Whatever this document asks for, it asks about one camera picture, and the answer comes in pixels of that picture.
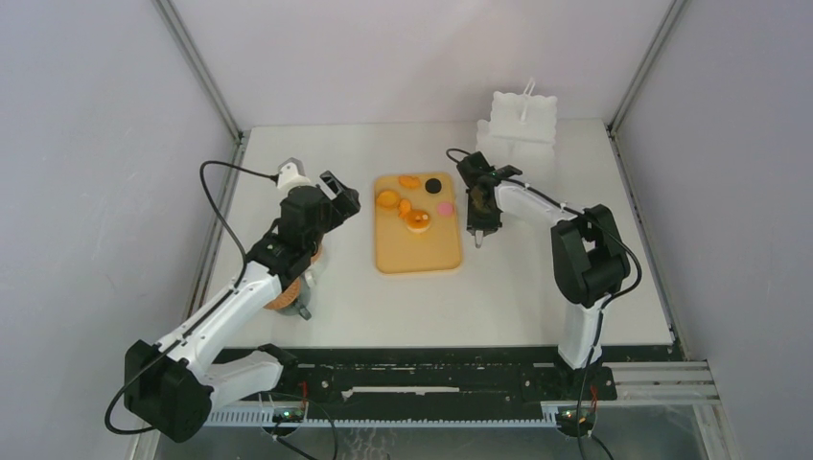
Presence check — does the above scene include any white three tier stand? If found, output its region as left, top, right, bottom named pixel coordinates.
left=476, top=79, right=558, bottom=192

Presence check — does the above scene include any orange glazed donut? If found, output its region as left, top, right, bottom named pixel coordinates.
left=403, top=209, right=431, bottom=234

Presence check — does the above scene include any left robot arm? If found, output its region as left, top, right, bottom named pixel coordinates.
left=115, top=171, right=361, bottom=443

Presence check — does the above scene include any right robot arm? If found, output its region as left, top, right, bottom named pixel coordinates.
left=446, top=148, right=642, bottom=399

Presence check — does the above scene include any orange round tart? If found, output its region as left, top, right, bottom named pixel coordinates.
left=375, top=190, right=401, bottom=209

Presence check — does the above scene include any pink macaron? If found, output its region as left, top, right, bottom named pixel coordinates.
left=437, top=201, right=455, bottom=217

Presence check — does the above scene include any black round cookie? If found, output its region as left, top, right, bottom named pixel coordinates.
left=424, top=177, right=443, bottom=195

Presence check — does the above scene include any small orange pastry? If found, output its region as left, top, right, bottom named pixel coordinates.
left=398, top=198, right=412, bottom=219

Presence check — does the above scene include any yellow serving tray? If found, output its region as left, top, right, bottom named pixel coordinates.
left=373, top=172, right=463, bottom=275

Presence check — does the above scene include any grey mug with rattan lid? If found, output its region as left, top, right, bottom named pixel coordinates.
left=264, top=278, right=312, bottom=321

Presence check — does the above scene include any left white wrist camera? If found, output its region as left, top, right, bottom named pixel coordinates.
left=276, top=157, right=313, bottom=194

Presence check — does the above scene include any left black camera cable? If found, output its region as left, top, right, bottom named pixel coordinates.
left=104, top=160, right=281, bottom=436

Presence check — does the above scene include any black camera cable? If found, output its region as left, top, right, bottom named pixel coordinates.
left=104, top=160, right=281, bottom=436
left=445, top=148, right=644, bottom=460

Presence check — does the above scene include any right black camera cable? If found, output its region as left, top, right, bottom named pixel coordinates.
left=445, top=148, right=644, bottom=460

